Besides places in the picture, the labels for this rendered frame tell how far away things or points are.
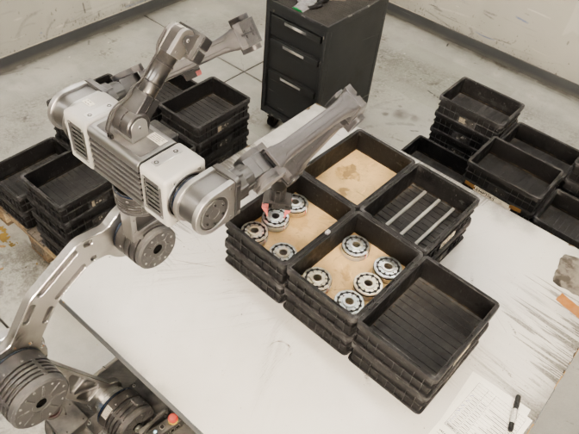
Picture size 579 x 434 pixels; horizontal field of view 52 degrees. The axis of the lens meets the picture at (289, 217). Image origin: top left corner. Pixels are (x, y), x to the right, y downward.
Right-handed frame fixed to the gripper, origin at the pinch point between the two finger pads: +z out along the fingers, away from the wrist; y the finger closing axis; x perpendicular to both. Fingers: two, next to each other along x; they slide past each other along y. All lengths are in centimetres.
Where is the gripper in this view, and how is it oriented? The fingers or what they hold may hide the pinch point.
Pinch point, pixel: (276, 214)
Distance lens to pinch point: 224.4
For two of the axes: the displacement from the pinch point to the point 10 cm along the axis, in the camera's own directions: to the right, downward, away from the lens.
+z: -0.9, 6.9, 7.2
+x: -0.9, 7.1, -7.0
